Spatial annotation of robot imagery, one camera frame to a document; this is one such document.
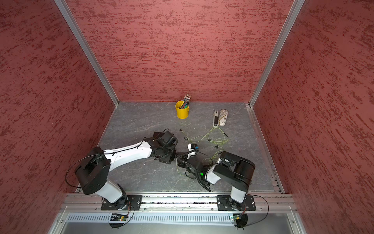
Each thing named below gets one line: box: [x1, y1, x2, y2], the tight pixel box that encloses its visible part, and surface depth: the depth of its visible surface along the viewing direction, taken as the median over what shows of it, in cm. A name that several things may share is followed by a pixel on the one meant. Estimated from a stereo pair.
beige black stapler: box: [213, 110, 219, 128], surface depth 109 cm
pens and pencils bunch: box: [179, 94, 191, 110], surface depth 105 cm
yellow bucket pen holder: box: [174, 100, 190, 119], surface depth 110 cm
